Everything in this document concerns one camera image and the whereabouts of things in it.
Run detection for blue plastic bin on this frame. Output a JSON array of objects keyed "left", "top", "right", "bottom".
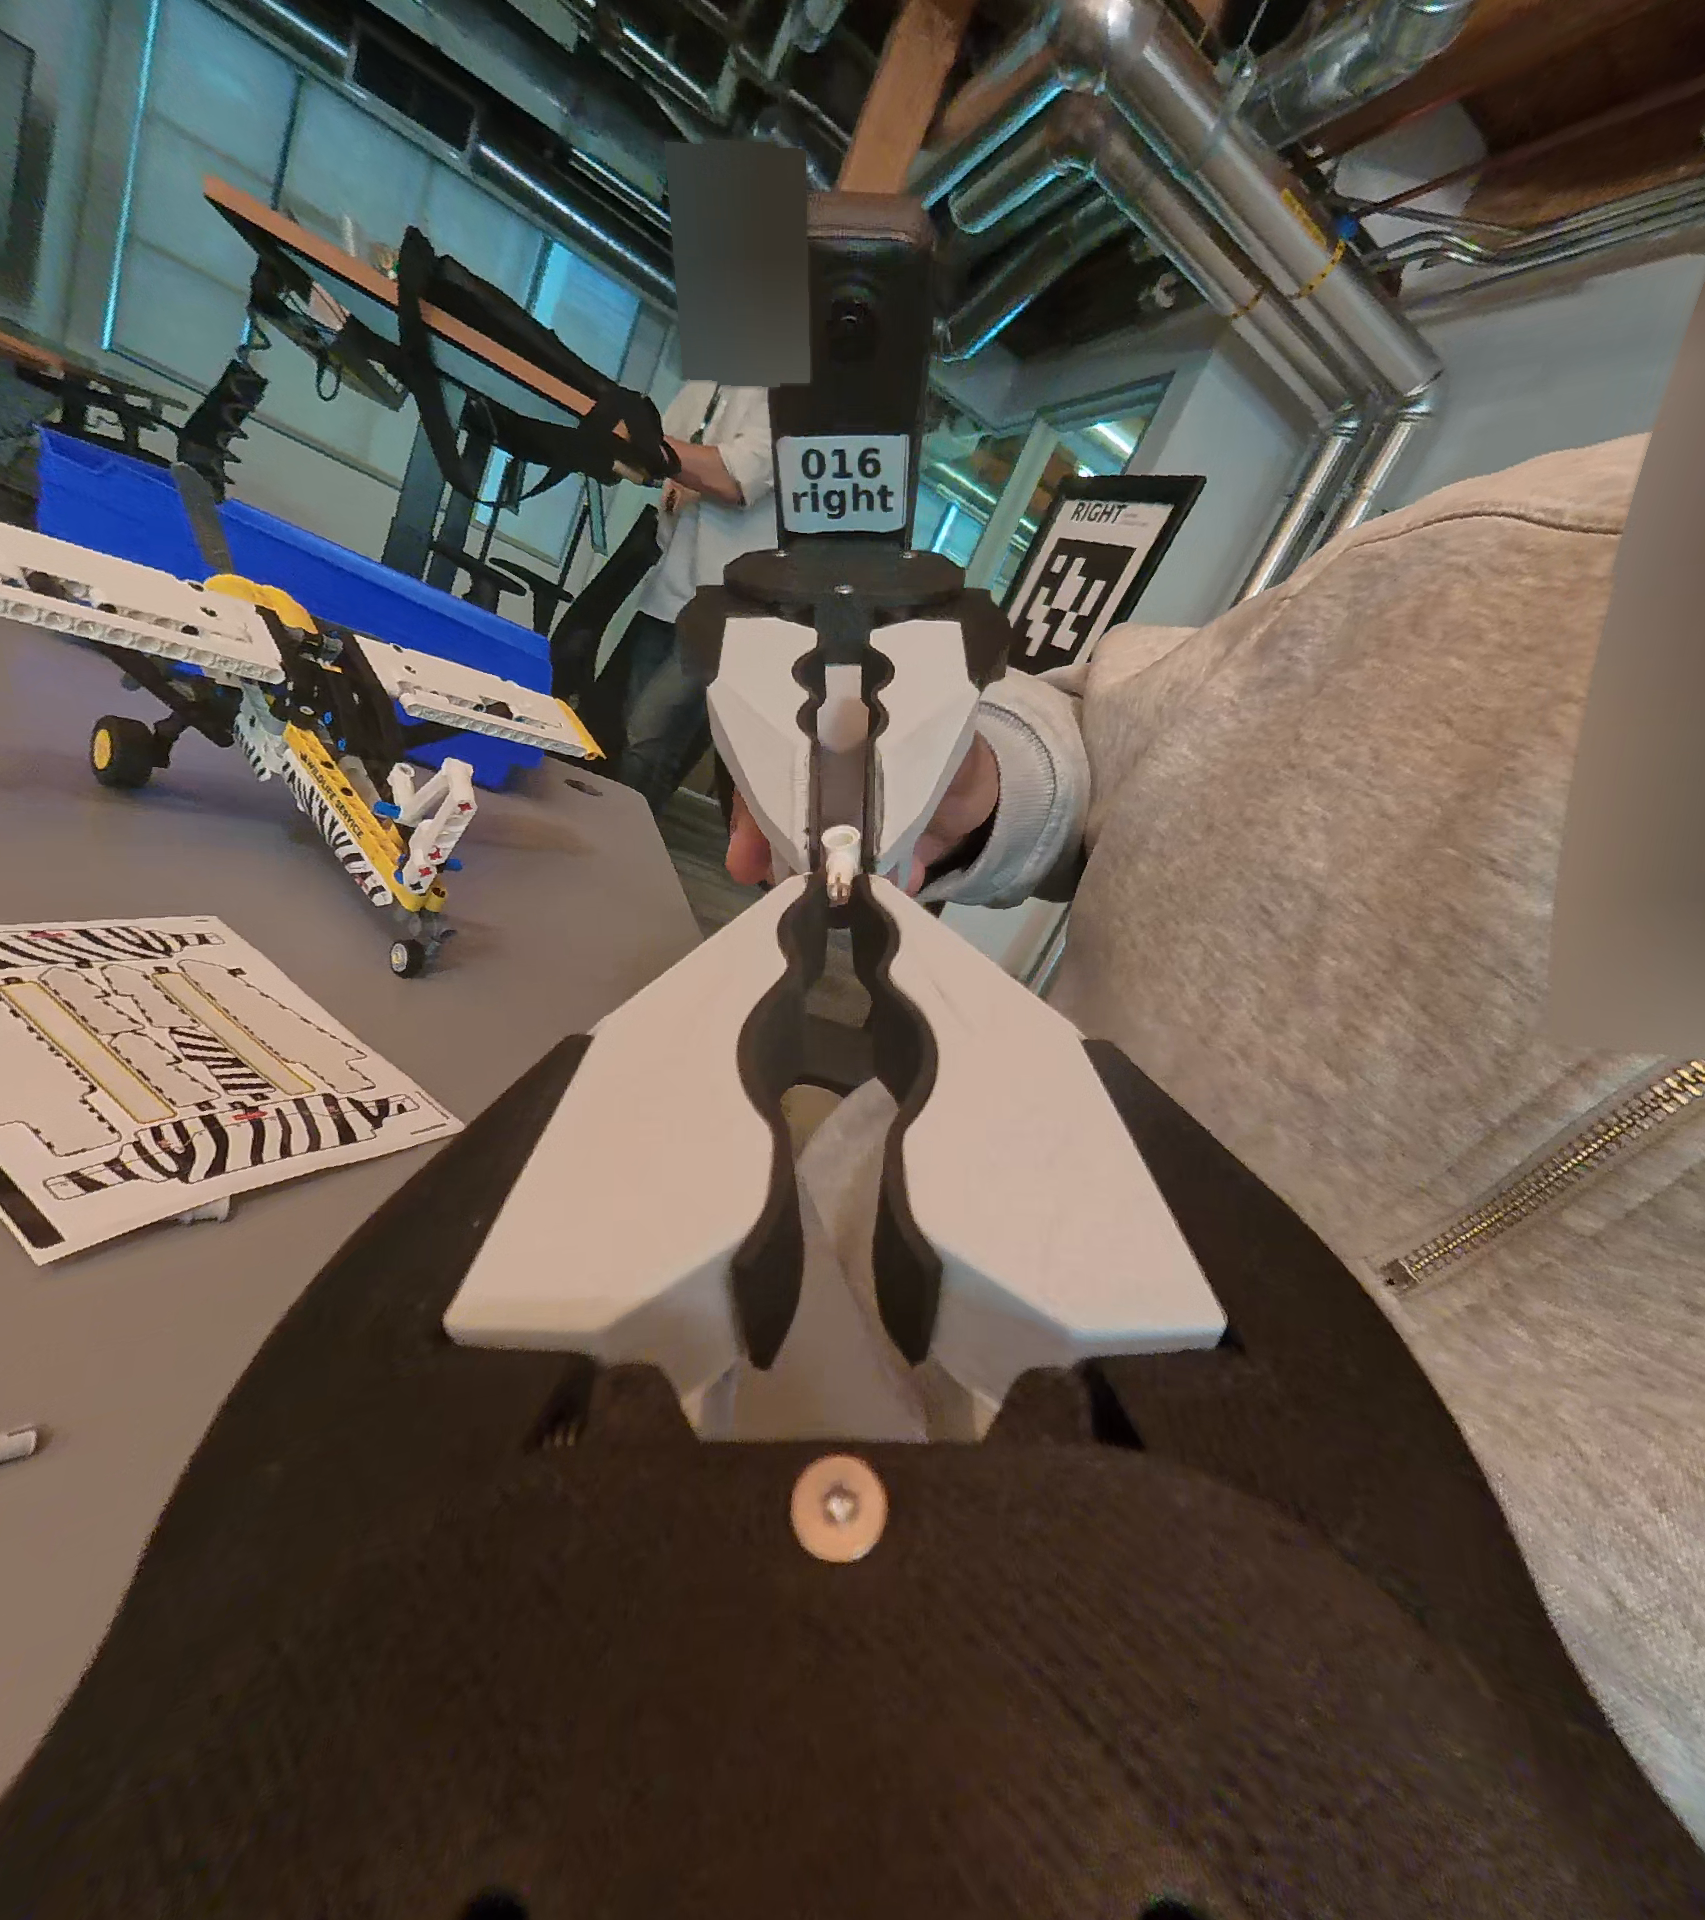
[{"left": 37, "top": 423, "right": 555, "bottom": 789}]

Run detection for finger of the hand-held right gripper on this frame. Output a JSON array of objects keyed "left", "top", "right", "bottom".
[
  {"left": 708, "top": 612, "right": 843, "bottom": 881},
  {"left": 845, "top": 620, "right": 986, "bottom": 894}
]

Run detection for person's right hand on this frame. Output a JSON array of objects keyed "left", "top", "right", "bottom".
[{"left": 723, "top": 727, "right": 1008, "bottom": 911}]

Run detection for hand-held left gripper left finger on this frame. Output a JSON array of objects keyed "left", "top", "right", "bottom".
[{"left": 444, "top": 874, "right": 820, "bottom": 1441}]

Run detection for tilted wood-edged desk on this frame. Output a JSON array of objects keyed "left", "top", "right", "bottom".
[{"left": 204, "top": 176, "right": 683, "bottom": 601}]

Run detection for person's right forearm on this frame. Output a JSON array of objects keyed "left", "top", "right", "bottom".
[{"left": 942, "top": 437, "right": 1655, "bottom": 963}]

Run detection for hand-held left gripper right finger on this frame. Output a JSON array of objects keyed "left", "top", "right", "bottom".
[{"left": 853, "top": 881, "right": 1228, "bottom": 1437}]

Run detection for black white marker board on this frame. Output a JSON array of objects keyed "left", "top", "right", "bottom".
[{"left": 998, "top": 476, "right": 1208, "bottom": 676}]

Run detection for zebra print sticker sheet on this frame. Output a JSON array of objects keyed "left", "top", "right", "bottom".
[{"left": 0, "top": 916, "right": 464, "bottom": 1265}]

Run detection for lego airplane model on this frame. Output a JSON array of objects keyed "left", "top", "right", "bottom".
[{"left": 0, "top": 493, "right": 613, "bottom": 980}]

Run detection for silver ventilation duct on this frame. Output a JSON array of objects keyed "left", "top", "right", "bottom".
[{"left": 929, "top": 0, "right": 1448, "bottom": 601}]

